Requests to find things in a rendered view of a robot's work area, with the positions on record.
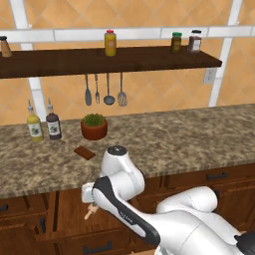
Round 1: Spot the dark sauce bottle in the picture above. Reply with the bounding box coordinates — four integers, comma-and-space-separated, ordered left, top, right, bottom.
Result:
45, 97, 64, 141

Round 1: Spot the brown wooden drawer front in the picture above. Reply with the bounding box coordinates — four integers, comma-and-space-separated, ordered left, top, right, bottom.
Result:
0, 193, 48, 221
163, 162, 255, 191

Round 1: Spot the green-lidded spice jar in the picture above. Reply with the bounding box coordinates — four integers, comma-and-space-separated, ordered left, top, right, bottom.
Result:
169, 31, 183, 55

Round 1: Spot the potted green plant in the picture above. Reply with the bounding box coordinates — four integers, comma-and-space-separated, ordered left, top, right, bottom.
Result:
80, 113, 110, 141

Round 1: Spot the brown wooden cupboard door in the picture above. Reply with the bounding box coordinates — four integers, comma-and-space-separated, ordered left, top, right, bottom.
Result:
0, 221, 45, 255
212, 184, 255, 234

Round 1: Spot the yellow oil bottle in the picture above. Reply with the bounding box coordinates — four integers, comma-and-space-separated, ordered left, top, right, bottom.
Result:
26, 99, 45, 143

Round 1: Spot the hanging grey slotted spatula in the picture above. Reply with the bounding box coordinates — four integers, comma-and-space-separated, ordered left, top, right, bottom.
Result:
117, 72, 128, 108

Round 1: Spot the brown chocolate bar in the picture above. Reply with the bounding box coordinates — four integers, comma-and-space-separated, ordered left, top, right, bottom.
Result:
73, 144, 97, 161

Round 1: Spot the wooden rolling pin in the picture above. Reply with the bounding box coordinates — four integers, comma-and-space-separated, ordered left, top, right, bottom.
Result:
84, 204, 100, 221

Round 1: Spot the brown pepper shaker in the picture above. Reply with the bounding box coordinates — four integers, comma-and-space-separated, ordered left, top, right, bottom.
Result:
0, 35, 14, 59

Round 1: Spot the hanging grey spoon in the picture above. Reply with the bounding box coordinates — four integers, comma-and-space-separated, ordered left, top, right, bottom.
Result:
84, 73, 94, 108

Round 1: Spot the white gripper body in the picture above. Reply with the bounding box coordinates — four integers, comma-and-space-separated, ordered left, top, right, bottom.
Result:
81, 181, 98, 204

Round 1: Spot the hanging grey ladle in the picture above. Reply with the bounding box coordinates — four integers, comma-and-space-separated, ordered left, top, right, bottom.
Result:
103, 72, 117, 107

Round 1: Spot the black cupboard door handle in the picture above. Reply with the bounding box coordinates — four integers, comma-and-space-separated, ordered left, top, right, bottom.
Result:
39, 216, 47, 234

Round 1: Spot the dark wooden wall shelf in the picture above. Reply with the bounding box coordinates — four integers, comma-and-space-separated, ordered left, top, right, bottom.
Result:
0, 45, 223, 80

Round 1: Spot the black-lidded dark spice jar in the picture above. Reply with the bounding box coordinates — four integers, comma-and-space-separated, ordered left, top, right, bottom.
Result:
186, 29, 203, 55

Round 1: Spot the yellow mustard bottle red cap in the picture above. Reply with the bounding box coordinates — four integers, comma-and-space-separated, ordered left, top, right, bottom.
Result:
104, 29, 118, 57

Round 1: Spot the hanging grey fork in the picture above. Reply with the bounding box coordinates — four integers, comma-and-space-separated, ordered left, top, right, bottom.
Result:
94, 73, 102, 106

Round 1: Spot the brown wooden drawer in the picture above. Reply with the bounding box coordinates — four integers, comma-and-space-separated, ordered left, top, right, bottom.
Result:
163, 162, 255, 191
0, 193, 48, 221
34, 187, 157, 255

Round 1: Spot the white wall outlet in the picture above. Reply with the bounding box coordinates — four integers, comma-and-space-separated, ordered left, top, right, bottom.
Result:
202, 67, 215, 86

